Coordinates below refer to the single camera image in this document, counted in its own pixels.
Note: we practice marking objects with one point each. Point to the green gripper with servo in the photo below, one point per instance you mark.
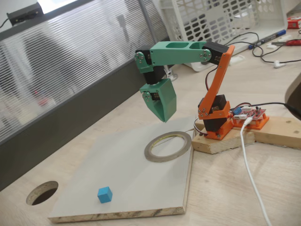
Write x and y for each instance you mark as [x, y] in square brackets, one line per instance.
[167, 94]

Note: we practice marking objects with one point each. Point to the small blue cube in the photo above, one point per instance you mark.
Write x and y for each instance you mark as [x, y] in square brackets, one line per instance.
[105, 195]

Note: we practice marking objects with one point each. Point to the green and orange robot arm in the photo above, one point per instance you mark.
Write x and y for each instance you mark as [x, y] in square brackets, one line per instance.
[176, 55]

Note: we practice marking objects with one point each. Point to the light wooden base block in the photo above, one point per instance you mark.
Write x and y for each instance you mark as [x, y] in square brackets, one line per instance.
[218, 144]

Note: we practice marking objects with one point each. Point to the white chipboard panel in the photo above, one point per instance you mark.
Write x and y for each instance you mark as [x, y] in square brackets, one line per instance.
[117, 169]

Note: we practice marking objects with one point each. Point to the white plastic printed part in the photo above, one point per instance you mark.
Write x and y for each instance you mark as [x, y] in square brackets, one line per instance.
[236, 60]

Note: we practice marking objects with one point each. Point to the red circuit board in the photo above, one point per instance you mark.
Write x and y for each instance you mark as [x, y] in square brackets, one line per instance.
[251, 113]

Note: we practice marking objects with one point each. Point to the frosted glass desk partition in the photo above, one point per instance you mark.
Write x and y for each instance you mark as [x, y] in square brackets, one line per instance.
[70, 58]

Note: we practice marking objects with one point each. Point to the long wooden base plank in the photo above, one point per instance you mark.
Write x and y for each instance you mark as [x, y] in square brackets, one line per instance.
[279, 131]

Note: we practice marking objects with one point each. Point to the white earbud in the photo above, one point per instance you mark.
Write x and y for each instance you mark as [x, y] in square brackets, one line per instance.
[278, 64]

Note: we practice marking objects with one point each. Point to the small white plastic piece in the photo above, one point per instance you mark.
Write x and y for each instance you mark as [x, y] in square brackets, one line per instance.
[271, 46]

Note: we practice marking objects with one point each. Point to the blue capped marker pen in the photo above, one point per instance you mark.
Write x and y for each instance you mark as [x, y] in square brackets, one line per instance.
[270, 37]

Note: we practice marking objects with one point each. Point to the white plastic lattice basket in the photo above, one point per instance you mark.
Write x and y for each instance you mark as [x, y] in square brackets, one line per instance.
[258, 18]

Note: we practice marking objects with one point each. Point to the dark rounded object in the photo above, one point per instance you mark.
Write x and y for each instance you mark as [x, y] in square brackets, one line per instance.
[294, 94]

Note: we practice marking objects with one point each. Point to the red and white box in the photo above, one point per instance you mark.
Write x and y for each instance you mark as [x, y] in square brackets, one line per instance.
[294, 23]

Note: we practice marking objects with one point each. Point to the black box device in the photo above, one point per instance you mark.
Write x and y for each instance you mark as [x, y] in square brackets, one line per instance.
[24, 13]

